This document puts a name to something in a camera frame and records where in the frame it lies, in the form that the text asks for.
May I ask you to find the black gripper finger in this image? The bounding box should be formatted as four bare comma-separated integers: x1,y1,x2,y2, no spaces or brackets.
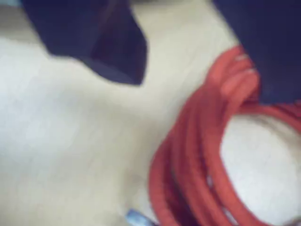
213,0,301,105
22,0,149,87

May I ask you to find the red charging cable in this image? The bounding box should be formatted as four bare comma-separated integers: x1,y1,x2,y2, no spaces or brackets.
125,44,301,226

